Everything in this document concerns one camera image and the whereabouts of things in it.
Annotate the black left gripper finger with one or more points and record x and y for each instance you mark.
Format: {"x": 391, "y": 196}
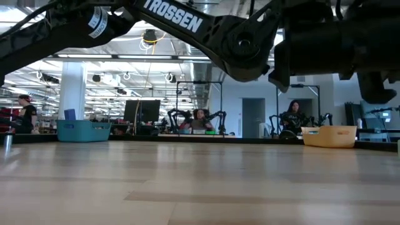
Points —
{"x": 375, "y": 89}
{"x": 279, "y": 72}

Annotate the teal green block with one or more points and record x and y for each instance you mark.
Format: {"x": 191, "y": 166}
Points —
{"x": 398, "y": 148}

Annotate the purple block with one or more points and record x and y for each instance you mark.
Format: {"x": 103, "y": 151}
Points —
{"x": 70, "y": 114}

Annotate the black background robot arm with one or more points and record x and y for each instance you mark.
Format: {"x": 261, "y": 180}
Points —
{"x": 220, "y": 120}
{"x": 326, "y": 118}
{"x": 175, "y": 117}

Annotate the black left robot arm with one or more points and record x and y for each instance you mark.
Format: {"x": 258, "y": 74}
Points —
{"x": 175, "y": 15}

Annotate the person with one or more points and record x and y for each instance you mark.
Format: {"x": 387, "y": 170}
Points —
{"x": 198, "y": 123}
{"x": 28, "y": 115}
{"x": 293, "y": 120}

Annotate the grey door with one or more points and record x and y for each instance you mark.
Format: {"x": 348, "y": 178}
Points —
{"x": 253, "y": 117}

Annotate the yellow plastic bin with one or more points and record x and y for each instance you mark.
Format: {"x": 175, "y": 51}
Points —
{"x": 329, "y": 137}

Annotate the black monitor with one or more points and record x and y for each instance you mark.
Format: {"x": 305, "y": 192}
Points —
{"x": 147, "y": 111}

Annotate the long ceiling light strip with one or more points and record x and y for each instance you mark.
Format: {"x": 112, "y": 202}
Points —
{"x": 140, "y": 57}

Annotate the blue plastic bin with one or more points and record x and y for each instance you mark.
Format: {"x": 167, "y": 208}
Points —
{"x": 82, "y": 132}

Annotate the white column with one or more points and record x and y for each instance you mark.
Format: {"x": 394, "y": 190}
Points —
{"x": 72, "y": 90}

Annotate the wall screen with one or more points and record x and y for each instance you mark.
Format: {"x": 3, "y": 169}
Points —
{"x": 375, "y": 107}

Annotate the black wall panel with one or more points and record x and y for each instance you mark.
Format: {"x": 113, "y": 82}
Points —
{"x": 351, "y": 114}

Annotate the black aluminium table frame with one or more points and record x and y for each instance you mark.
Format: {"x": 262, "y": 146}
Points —
{"x": 31, "y": 138}

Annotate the metal post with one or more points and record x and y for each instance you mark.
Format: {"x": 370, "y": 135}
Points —
{"x": 8, "y": 140}

